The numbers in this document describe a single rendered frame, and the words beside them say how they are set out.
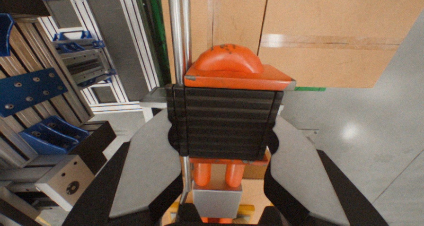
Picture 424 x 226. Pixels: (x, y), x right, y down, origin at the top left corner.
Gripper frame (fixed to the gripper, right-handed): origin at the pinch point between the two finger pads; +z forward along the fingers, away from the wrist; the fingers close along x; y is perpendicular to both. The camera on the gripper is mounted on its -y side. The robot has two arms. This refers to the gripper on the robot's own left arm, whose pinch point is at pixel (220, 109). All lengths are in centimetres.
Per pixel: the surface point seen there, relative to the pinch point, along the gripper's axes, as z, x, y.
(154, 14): 108, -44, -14
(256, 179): 13.1, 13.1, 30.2
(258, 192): 12.9, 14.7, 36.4
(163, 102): 47, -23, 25
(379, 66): 54, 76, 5
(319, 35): 54, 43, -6
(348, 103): 108, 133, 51
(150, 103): 47, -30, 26
